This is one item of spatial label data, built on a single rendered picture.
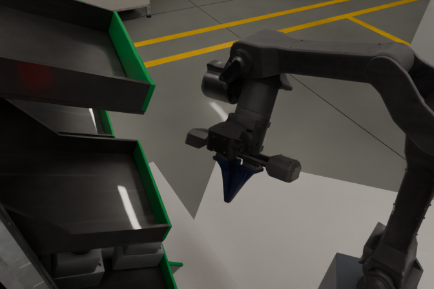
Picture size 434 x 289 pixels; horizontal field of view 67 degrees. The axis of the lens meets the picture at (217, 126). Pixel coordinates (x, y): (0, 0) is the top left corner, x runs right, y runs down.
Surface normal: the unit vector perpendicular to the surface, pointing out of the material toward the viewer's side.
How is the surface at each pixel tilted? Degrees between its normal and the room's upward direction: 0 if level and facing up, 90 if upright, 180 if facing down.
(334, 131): 0
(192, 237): 0
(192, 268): 0
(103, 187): 25
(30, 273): 90
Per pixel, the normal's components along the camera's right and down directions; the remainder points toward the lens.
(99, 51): 0.41, -0.79
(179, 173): 0.03, -0.76
